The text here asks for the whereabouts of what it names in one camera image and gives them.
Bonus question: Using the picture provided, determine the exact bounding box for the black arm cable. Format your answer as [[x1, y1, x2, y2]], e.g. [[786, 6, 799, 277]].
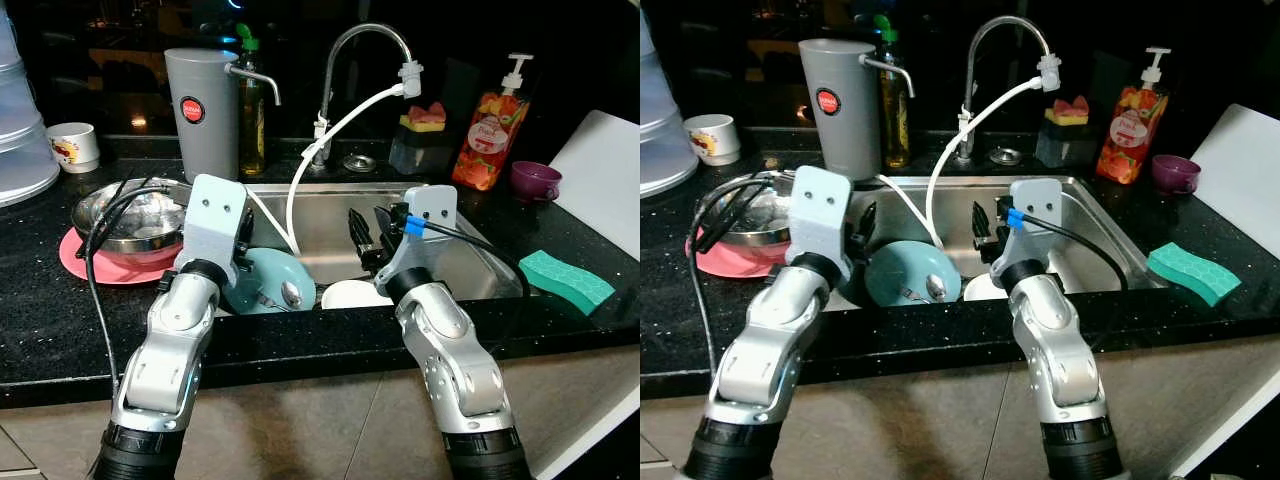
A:
[[84, 177, 193, 393], [404, 213, 532, 301], [689, 170, 793, 379], [1008, 207, 1132, 293]]

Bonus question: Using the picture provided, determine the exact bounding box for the white cutting board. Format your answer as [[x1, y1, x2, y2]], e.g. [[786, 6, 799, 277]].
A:
[[1189, 102, 1280, 262], [547, 109, 641, 262]]

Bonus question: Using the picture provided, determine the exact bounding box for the orange pump soap bottle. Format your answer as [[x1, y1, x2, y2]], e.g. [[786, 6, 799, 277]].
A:
[[1095, 46, 1173, 187], [451, 53, 535, 192]]

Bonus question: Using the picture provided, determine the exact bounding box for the white printed mug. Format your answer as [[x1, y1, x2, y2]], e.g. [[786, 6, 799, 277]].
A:
[[682, 113, 743, 168], [45, 121, 102, 175]]

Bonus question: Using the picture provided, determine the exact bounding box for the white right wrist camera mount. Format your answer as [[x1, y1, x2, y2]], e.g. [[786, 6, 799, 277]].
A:
[[375, 185, 459, 297], [995, 178, 1064, 287]]

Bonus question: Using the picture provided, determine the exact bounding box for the white bowl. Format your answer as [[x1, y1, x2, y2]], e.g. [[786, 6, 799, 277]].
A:
[[961, 271, 1012, 302], [319, 279, 395, 310]]

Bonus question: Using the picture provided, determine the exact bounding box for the stainless steel bowl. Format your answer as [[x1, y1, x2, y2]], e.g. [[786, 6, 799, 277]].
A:
[[71, 178, 194, 267], [698, 170, 803, 250]]

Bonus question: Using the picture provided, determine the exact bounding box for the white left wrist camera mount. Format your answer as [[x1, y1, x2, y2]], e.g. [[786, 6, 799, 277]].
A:
[[178, 174, 252, 287], [785, 165, 853, 277]]

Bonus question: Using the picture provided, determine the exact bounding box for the grey water dispenser with tap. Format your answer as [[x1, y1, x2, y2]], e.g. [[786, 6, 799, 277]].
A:
[[164, 47, 282, 187], [798, 38, 917, 184]]

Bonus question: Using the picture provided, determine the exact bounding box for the stainless steel sink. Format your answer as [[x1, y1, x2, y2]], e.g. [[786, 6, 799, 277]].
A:
[[843, 174, 1168, 308], [213, 179, 528, 313]]

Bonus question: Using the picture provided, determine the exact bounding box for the translucent white container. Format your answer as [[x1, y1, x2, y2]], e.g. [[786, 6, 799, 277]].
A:
[[640, 8, 700, 200], [0, 8, 62, 208]]

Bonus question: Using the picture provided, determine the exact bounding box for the purple cup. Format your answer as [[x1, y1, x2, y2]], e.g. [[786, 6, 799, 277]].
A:
[[1149, 153, 1202, 196], [510, 160, 564, 204]]

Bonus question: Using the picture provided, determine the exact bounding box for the thin white hose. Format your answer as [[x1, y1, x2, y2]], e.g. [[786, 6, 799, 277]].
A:
[[243, 188, 299, 255], [877, 174, 942, 250]]

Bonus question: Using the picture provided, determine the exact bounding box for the oil bottle with green cap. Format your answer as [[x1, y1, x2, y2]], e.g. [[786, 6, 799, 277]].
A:
[[873, 14, 913, 171], [237, 24, 270, 179]]

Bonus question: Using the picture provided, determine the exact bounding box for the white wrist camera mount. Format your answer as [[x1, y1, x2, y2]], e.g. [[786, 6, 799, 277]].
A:
[[785, 165, 853, 277], [375, 185, 459, 297], [995, 178, 1064, 287], [178, 174, 252, 287]]

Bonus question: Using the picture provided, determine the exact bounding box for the green sponge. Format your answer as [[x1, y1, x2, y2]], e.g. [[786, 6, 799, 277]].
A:
[[517, 249, 617, 317], [1145, 241, 1244, 309]]

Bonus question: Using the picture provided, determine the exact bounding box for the yellow and pink sponge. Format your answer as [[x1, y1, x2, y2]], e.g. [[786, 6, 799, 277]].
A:
[[399, 100, 449, 134], [1044, 94, 1092, 128]]

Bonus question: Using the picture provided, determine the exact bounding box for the thick white hose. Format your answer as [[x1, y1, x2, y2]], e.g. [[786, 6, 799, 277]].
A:
[[924, 77, 1045, 251], [284, 84, 409, 257]]

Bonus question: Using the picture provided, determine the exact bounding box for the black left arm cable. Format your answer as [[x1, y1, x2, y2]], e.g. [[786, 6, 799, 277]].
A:
[[689, 170, 793, 379], [84, 177, 193, 393]]

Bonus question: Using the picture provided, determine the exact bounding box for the pink plate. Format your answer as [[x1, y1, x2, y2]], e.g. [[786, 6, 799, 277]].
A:
[[57, 225, 187, 288], [684, 230, 799, 280]]

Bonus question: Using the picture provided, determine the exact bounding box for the metal spoon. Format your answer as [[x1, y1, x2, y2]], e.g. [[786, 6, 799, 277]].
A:
[[254, 279, 307, 312], [899, 274, 952, 305]]

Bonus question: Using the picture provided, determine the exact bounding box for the chrome gooseneck faucet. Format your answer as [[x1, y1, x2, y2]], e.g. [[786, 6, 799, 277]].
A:
[[314, 22, 417, 172], [954, 14, 1052, 164]]

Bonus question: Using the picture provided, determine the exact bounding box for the black sponge holder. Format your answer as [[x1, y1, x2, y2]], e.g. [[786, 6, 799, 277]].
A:
[[387, 124, 457, 177], [1034, 119, 1100, 170]]

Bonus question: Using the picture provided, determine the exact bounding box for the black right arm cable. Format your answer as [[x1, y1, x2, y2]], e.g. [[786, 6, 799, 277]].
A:
[[1008, 207, 1132, 293], [404, 213, 532, 301]]

